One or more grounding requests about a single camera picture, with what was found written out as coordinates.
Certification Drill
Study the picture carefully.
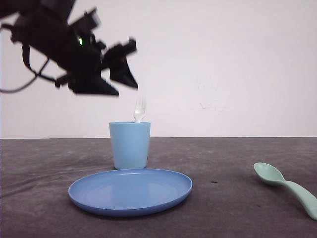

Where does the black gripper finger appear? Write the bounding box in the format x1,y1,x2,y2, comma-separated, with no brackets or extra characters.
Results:
68,73,119,96
109,58,138,89

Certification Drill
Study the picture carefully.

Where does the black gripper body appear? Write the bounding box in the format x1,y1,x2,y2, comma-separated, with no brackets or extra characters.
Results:
51,7,137,87

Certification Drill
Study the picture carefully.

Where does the white plastic fork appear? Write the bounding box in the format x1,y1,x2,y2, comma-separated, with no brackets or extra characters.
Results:
134,98,146,123

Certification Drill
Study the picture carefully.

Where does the light blue plastic cup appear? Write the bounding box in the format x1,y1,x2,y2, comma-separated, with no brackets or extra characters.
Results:
109,121,151,169

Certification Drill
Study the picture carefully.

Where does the mint green plastic spoon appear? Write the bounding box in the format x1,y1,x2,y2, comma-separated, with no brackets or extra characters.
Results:
253,162,317,221

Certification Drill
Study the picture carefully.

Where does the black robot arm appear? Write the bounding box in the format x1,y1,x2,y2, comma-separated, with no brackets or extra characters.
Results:
0,0,138,95

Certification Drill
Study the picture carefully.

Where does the blue plastic plate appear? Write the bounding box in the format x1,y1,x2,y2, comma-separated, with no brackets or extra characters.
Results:
68,169,193,217

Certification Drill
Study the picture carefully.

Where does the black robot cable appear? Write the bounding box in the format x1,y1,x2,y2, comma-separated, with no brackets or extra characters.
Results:
0,23,67,93

